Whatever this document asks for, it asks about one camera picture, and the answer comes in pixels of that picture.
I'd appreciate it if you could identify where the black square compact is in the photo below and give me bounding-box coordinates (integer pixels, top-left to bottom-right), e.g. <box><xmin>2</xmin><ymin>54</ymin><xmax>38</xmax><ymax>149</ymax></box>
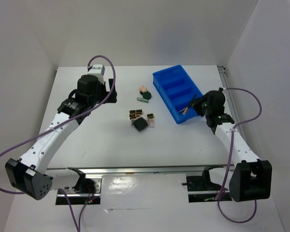
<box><xmin>132</xmin><ymin>117</ymin><xmax>148</xmax><ymax>132</ymax></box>

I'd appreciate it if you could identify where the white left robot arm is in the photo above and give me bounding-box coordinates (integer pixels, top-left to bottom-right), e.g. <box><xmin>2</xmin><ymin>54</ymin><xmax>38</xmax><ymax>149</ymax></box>
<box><xmin>5</xmin><ymin>74</ymin><xmax>117</xmax><ymax>200</ymax></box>

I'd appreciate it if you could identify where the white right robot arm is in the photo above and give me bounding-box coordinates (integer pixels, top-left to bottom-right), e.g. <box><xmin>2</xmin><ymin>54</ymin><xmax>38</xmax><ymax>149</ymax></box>
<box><xmin>188</xmin><ymin>88</ymin><xmax>272</xmax><ymax>202</ymax></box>

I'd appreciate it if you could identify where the beige makeup sponge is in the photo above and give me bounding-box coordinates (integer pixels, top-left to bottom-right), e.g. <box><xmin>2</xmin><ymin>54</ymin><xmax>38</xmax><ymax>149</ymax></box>
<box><xmin>139</xmin><ymin>86</ymin><xmax>148</xmax><ymax>95</ymax></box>

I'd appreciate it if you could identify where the open black gold lipstick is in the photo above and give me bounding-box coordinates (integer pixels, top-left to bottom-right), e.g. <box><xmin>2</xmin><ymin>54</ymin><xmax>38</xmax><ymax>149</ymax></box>
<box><xmin>129</xmin><ymin>114</ymin><xmax>141</xmax><ymax>120</ymax></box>

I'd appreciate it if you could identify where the green lip balm tube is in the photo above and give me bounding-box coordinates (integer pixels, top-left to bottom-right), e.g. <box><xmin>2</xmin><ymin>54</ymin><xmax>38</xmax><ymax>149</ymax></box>
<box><xmin>137</xmin><ymin>97</ymin><xmax>149</xmax><ymax>103</ymax></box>

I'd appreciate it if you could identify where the blue divided plastic tray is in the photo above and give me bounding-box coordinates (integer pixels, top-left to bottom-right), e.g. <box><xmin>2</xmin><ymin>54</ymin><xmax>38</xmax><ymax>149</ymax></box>
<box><xmin>153</xmin><ymin>65</ymin><xmax>203</xmax><ymax>124</ymax></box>

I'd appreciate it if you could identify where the long black gold lipstick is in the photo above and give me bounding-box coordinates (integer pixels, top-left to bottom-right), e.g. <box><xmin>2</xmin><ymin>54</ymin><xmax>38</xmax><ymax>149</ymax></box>
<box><xmin>129</xmin><ymin>109</ymin><xmax>143</xmax><ymax>115</ymax></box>

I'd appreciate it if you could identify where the dark green round puff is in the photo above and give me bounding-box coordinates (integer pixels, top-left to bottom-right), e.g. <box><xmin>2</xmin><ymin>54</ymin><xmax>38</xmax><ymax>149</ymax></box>
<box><xmin>143</xmin><ymin>91</ymin><xmax>152</xmax><ymax>100</ymax></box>

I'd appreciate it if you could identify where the black gold lipstick cap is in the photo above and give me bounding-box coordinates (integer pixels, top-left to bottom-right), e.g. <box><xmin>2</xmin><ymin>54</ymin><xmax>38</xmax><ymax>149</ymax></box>
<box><xmin>146</xmin><ymin>114</ymin><xmax>154</xmax><ymax>119</ymax></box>

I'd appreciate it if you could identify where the clear eyeshadow palette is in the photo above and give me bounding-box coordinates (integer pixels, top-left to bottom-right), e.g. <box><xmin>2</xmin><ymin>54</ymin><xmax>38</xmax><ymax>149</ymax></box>
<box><xmin>131</xmin><ymin>119</ymin><xmax>155</xmax><ymax>128</ymax></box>

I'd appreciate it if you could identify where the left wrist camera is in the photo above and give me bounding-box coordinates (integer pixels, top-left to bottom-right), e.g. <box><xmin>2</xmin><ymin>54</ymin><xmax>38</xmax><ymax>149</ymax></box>
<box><xmin>87</xmin><ymin>64</ymin><xmax>105</xmax><ymax>83</ymax></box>

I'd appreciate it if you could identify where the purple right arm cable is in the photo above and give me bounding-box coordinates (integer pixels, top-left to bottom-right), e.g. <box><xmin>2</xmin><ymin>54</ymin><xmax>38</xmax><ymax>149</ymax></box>
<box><xmin>217</xmin><ymin>87</ymin><xmax>262</xmax><ymax>223</ymax></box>

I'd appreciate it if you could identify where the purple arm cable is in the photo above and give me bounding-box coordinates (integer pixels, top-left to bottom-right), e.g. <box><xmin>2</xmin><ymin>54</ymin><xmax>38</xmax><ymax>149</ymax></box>
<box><xmin>0</xmin><ymin>55</ymin><xmax>116</xmax><ymax>232</ymax></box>
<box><xmin>217</xmin><ymin>87</ymin><xmax>262</xmax><ymax>223</ymax></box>

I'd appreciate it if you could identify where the aluminium front rail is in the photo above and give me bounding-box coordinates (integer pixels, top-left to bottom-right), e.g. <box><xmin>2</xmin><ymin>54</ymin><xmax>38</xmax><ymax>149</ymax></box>
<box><xmin>44</xmin><ymin>165</ymin><xmax>228</xmax><ymax>178</ymax></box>

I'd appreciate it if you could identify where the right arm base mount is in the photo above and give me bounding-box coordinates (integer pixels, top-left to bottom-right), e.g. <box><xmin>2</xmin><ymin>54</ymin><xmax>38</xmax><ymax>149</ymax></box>
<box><xmin>181</xmin><ymin>168</ymin><xmax>221</xmax><ymax>203</ymax></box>

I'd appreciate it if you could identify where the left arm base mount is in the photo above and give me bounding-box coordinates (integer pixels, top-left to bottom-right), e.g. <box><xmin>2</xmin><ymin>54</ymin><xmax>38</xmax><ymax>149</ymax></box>
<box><xmin>63</xmin><ymin>174</ymin><xmax>102</xmax><ymax>205</ymax></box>

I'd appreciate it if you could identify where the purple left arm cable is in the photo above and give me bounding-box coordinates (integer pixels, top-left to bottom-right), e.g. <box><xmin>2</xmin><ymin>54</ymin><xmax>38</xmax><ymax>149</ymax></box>
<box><xmin>0</xmin><ymin>55</ymin><xmax>116</xmax><ymax>232</ymax></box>

